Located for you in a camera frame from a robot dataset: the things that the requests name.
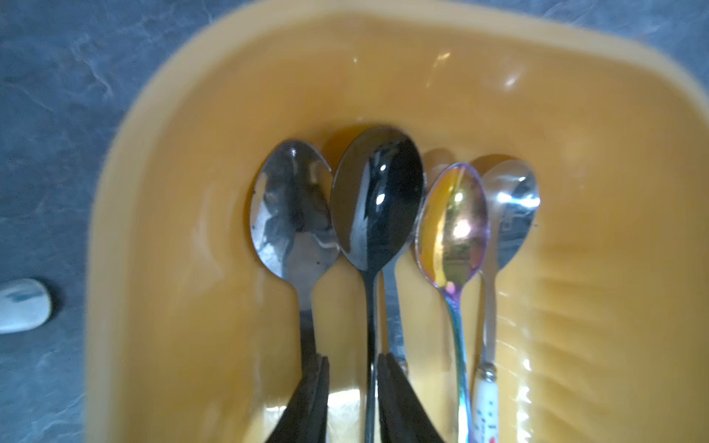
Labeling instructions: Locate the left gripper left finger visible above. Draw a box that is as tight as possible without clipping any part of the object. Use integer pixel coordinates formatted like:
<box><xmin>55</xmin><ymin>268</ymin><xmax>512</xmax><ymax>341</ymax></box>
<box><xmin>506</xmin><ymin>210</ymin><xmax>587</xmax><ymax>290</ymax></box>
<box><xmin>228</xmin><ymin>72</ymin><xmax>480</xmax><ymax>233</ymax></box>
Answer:
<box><xmin>266</xmin><ymin>354</ymin><xmax>330</xmax><ymax>443</ymax></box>

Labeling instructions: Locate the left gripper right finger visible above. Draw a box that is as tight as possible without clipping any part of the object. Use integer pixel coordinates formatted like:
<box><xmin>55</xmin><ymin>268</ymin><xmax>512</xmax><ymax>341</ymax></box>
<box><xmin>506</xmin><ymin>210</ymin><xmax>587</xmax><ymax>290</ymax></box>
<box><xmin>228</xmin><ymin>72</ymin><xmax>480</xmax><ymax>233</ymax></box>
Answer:
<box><xmin>377</xmin><ymin>354</ymin><xmax>443</xmax><ymax>443</ymax></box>

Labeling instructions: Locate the iridescent ornate spoon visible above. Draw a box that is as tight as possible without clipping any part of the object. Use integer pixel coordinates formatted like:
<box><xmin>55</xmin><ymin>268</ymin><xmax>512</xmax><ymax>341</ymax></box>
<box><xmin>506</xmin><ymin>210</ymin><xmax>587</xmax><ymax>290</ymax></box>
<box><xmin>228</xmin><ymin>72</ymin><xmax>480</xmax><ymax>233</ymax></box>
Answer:
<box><xmin>415</xmin><ymin>162</ymin><xmax>489</xmax><ymax>442</ymax></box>

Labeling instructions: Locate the cow pattern handle spoon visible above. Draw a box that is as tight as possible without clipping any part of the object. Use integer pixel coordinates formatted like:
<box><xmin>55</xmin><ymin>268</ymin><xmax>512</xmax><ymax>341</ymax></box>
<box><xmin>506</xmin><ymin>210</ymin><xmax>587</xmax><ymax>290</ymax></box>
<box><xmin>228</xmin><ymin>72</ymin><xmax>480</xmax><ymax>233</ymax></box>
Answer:
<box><xmin>249</xmin><ymin>140</ymin><xmax>340</xmax><ymax>368</ymax></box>

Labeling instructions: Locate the dotted handle spoon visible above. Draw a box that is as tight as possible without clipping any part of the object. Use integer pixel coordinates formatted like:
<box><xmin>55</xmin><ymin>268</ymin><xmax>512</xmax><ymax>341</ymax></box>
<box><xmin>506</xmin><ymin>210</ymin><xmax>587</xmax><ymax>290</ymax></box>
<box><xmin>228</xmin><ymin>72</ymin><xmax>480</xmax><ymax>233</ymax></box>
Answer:
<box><xmin>472</xmin><ymin>160</ymin><xmax>541</xmax><ymax>442</ymax></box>

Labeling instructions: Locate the yellow storage box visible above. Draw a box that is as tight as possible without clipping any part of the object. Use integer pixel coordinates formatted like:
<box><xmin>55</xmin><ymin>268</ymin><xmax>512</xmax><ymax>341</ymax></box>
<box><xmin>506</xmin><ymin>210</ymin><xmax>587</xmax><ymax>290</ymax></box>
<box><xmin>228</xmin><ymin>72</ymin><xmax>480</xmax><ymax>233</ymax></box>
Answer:
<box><xmin>85</xmin><ymin>1</ymin><xmax>708</xmax><ymax>442</ymax></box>

